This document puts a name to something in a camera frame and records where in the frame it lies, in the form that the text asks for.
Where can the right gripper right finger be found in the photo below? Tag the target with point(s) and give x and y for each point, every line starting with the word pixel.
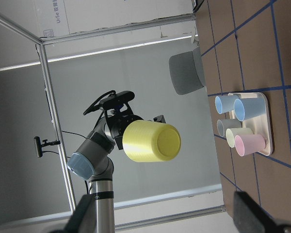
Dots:
pixel 249 217

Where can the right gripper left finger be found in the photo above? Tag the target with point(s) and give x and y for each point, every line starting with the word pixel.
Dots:
pixel 82 220

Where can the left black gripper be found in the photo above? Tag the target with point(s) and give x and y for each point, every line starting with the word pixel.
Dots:
pixel 118 117

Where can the yellow plastic cup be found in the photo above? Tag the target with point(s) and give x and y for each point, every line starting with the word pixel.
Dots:
pixel 148 141

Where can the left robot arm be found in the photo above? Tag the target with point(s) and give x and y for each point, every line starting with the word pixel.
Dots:
pixel 91 162

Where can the pink plastic cup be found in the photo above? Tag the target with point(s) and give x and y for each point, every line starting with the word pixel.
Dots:
pixel 247 144

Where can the grey plastic cup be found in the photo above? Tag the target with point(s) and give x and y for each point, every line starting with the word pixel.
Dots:
pixel 224 124

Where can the blue cup near grey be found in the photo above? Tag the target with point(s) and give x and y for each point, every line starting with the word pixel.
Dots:
pixel 225 104

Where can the blue cup near pink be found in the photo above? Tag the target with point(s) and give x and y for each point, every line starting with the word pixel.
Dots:
pixel 247 108

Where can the grey chair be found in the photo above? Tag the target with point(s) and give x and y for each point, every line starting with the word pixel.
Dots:
pixel 186 72

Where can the cream plastic tray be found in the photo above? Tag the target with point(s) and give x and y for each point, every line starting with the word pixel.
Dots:
pixel 259 124

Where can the side camera on mount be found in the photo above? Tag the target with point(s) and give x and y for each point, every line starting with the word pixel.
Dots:
pixel 45 143

